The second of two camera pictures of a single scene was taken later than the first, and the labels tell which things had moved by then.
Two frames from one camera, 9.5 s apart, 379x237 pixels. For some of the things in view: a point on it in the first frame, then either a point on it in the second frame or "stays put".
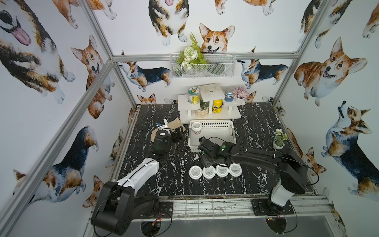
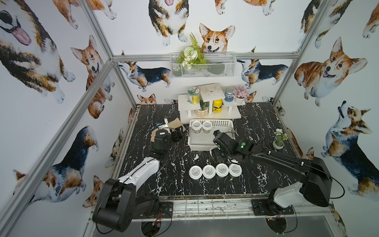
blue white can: (229, 94) stays put
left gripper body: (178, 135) stays put
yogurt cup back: (196, 127) stays put
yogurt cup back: (210, 168) to (207, 125)
